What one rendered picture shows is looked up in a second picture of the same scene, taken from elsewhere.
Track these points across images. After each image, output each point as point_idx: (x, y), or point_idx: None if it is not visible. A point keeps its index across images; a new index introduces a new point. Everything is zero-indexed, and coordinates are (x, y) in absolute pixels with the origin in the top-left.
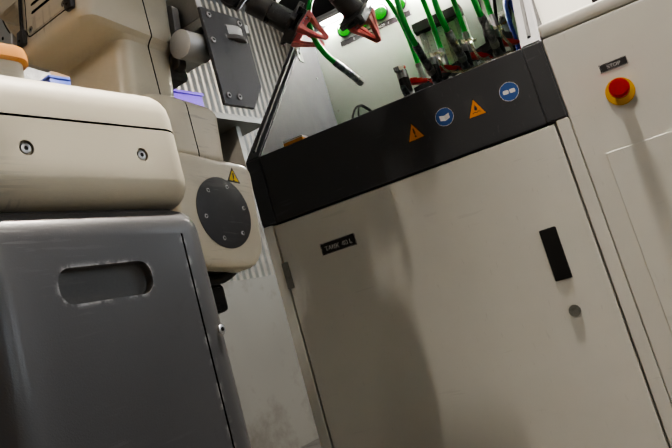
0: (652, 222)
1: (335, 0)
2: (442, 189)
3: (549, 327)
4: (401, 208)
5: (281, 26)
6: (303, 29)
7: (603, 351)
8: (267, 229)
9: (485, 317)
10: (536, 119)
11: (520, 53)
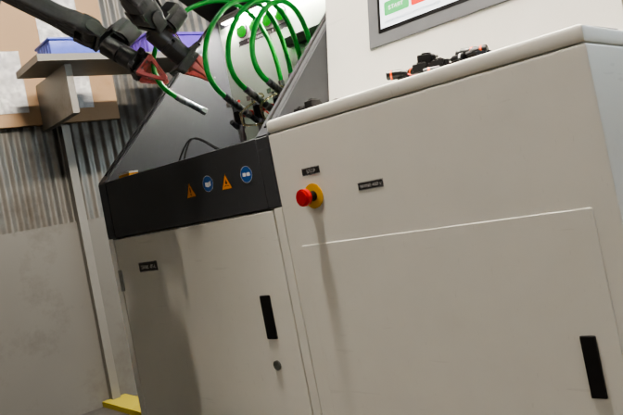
0: (326, 312)
1: (161, 52)
2: (206, 243)
3: (263, 372)
4: (183, 250)
5: (127, 69)
6: (141, 74)
7: (293, 402)
8: (110, 241)
9: (227, 351)
10: (261, 203)
11: (254, 143)
